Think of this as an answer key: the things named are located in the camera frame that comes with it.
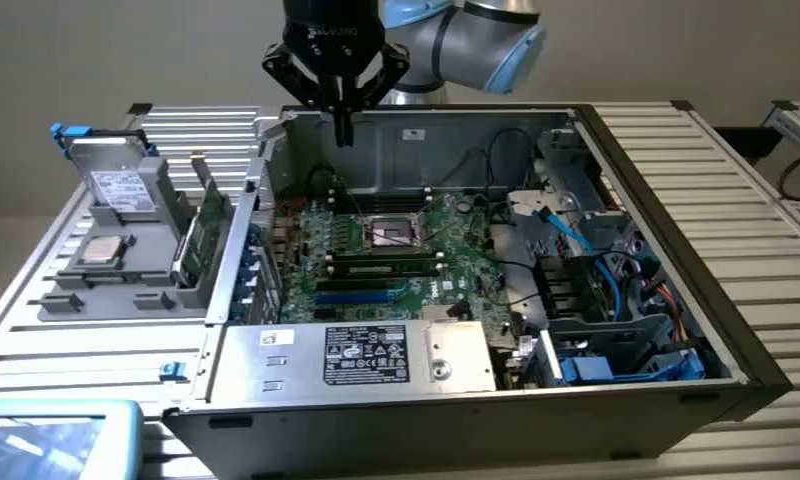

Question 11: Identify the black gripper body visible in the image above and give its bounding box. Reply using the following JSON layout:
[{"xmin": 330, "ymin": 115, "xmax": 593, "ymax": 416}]
[{"xmin": 281, "ymin": 0, "xmax": 386, "ymax": 112}]

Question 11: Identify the green gpu card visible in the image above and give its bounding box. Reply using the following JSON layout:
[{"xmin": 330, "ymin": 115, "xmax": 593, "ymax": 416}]
[{"xmin": 170, "ymin": 153, "xmax": 233, "ymax": 290}]

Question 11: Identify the black RAM slot bank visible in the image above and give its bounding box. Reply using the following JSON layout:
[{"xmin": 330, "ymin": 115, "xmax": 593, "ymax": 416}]
[{"xmin": 329, "ymin": 185, "xmax": 436, "ymax": 215}]

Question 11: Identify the CPU socket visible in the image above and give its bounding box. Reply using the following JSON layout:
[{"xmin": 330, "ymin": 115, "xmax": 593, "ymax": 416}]
[{"xmin": 360, "ymin": 213, "xmax": 429, "ymax": 251}]

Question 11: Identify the hard disk in blue caddy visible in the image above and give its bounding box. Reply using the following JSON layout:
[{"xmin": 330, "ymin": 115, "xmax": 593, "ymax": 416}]
[{"xmin": 47, "ymin": 122, "xmax": 159, "ymax": 215}]

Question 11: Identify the green motherboard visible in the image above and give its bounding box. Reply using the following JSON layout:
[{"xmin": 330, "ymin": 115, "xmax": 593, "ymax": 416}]
[{"xmin": 277, "ymin": 191, "xmax": 516, "ymax": 322}]

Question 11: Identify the grey metal disk bay cage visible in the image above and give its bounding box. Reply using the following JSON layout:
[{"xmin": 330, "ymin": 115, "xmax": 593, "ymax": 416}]
[{"xmin": 504, "ymin": 126, "xmax": 629, "ymax": 262}]

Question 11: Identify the black RAM stick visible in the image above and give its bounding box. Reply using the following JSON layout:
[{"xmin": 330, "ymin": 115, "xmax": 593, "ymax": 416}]
[{"xmin": 331, "ymin": 263, "xmax": 441, "ymax": 279}]

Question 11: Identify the black expansion slot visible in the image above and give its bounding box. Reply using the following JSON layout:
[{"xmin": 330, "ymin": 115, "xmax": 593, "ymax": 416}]
[
  {"xmin": 311, "ymin": 305, "xmax": 408, "ymax": 320},
  {"xmin": 314, "ymin": 279, "xmax": 409, "ymax": 293}
]

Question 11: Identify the silver CPU chip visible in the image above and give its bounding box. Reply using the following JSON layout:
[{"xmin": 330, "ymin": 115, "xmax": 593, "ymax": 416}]
[{"xmin": 70, "ymin": 234, "xmax": 137, "ymax": 270}]

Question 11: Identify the blue expansion slot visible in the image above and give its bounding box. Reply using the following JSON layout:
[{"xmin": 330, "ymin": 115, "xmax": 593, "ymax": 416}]
[{"xmin": 313, "ymin": 291, "xmax": 412, "ymax": 305}]

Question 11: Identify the grey parts rack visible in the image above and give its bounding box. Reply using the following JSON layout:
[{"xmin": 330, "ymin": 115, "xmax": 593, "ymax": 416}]
[{"xmin": 35, "ymin": 143, "xmax": 235, "ymax": 324}]

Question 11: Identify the silver chipset heat sink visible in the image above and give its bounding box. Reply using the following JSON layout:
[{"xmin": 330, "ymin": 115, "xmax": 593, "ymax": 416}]
[{"xmin": 418, "ymin": 303, "xmax": 473, "ymax": 324}]

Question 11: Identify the silver power supply unit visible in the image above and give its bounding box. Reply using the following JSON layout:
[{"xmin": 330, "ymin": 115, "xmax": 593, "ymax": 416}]
[{"xmin": 207, "ymin": 320, "xmax": 498, "ymax": 402}]

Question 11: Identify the blue plastic bay latch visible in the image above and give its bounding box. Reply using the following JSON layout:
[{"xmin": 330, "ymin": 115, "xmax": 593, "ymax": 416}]
[{"xmin": 557, "ymin": 354, "xmax": 616, "ymax": 385}]

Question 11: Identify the open black PC case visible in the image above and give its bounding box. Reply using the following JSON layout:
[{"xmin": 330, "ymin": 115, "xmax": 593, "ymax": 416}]
[{"xmin": 161, "ymin": 103, "xmax": 793, "ymax": 464}]

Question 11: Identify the blue-framed tablet screen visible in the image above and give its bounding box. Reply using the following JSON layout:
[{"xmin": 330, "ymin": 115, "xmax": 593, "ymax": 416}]
[{"xmin": 0, "ymin": 398, "xmax": 142, "ymax": 480}]

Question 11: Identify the black wire across motherboard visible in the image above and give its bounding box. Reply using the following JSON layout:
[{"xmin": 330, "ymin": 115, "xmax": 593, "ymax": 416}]
[{"xmin": 438, "ymin": 127, "xmax": 536, "ymax": 206}]

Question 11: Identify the light blue SATA wire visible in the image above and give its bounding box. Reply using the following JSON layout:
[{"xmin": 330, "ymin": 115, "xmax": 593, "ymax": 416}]
[{"xmin": 536, "ymin": 205, "xmax": 593, "ymax": 257}]

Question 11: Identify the dark blue SATA wire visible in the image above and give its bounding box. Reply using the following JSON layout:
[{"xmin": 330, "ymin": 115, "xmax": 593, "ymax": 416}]
[{"xmin": 589, "ymin": 251, "xmax": 652, "ymax": 322}]

